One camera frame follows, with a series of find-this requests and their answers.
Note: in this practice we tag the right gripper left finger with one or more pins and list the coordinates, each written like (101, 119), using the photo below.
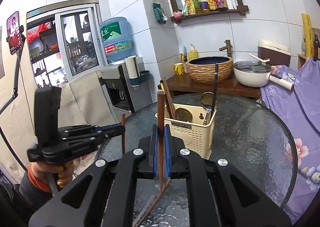
(102, 195)

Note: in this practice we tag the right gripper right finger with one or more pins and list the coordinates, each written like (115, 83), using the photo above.
(218, 193)

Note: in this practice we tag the beige plastic utensil basket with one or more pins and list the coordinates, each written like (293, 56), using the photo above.
(196, 136)

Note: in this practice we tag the metal spoon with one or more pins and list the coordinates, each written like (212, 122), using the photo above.
(184, 115)

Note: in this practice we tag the black chopstick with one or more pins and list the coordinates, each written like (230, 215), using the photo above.
(214, 88)

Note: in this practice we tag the ladle with wooden handle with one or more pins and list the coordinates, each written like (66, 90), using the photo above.
(209, 102)

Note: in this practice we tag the left hand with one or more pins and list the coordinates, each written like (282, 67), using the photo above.
(37, 174)

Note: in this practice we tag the water dispenser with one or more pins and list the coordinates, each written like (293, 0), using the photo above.
(125, 95)

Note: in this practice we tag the phone on stand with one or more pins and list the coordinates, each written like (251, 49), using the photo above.
(15, 38)

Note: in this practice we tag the brown wooden counter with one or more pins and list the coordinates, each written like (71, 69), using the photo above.
(180, 84)

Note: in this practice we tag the blue water bottle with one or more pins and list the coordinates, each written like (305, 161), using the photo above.
(116, 38)

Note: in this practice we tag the purple floral cloth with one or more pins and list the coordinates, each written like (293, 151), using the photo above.
(299, 110)

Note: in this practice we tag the woven basin sink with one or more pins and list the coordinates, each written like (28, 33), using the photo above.
(201, 70)

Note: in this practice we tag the white pot with lid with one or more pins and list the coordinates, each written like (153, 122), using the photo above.
(255, 74)

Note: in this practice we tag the yellow mug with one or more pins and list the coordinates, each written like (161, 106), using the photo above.
(179, 68)

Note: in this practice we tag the yellow soap bottle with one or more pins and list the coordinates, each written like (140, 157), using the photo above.
(192, 54)

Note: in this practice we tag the bronze faucet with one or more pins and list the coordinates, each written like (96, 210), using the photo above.
(228, 47)

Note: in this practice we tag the brown white rice cooker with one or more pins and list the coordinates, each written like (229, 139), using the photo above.
(278, 54)

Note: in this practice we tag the dark glass bottle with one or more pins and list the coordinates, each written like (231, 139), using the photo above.
(316, 46)

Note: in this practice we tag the yellow roll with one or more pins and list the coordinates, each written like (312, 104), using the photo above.
(308, 35)

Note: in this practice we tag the window with frame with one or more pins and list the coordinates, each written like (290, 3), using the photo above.
(64, 41)

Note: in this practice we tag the green wall packet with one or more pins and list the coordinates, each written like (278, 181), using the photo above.
(159, 13)

